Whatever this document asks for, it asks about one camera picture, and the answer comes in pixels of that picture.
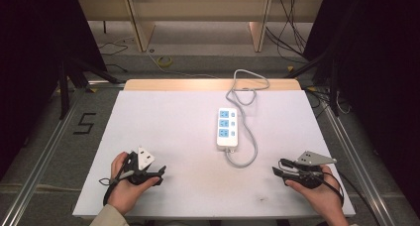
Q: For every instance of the black curtain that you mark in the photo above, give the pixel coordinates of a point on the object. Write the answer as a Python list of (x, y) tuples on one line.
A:
[(383, 70), (29, 70)]

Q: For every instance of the beige wooden desk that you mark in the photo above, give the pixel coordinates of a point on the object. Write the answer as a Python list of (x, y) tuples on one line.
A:
[(198, 8)]

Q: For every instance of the white power strip blue sockets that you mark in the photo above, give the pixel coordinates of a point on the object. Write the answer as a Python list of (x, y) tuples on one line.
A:
[(227, 138)]

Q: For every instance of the white table cover sheet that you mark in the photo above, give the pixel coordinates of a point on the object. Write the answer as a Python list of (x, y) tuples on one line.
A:
[(171, 133)]

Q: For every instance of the black metal stand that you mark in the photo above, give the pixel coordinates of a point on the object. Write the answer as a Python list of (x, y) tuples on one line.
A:
[(64, 87), (333, 87)]

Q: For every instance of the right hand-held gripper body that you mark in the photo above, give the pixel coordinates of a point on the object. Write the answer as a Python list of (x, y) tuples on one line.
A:
[(308, 178)]

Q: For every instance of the wooden table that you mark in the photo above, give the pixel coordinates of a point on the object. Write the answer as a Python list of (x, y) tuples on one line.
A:
[(185, 84)]

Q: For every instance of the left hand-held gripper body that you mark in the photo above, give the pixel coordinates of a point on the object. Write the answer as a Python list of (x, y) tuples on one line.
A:
[(140, 173)]

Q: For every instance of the person's left hand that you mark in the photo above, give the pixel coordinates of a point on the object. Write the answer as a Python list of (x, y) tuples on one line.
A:
[(124, 193)]

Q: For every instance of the person's right hand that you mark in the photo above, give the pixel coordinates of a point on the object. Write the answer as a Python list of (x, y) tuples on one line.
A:
[(322, 198)]

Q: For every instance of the yellow tape roll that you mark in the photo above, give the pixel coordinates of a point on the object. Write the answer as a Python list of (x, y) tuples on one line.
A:
[(164, 61)]

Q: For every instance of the aluminium floor rail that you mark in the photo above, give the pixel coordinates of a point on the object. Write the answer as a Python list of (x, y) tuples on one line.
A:
[(360, 166), (43, 156)]

